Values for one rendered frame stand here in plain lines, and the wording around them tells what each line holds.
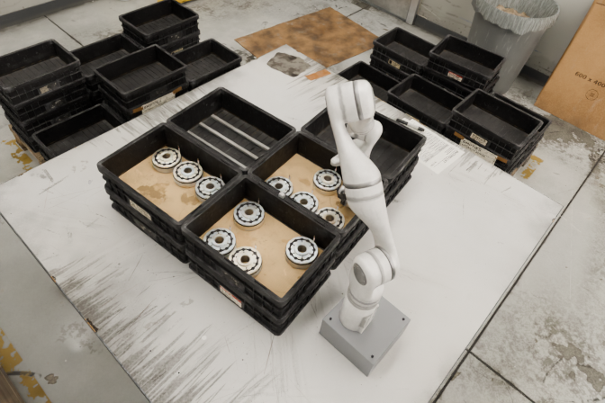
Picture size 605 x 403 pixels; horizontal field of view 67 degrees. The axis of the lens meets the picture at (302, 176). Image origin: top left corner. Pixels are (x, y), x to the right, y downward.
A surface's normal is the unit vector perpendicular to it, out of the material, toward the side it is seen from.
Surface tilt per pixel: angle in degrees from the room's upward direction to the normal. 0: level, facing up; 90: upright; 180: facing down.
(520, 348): 0
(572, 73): 76
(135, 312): 0
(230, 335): 0
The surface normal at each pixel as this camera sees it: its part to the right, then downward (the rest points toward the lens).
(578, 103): -0.62, 0.28
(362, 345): 0.09, -0.66
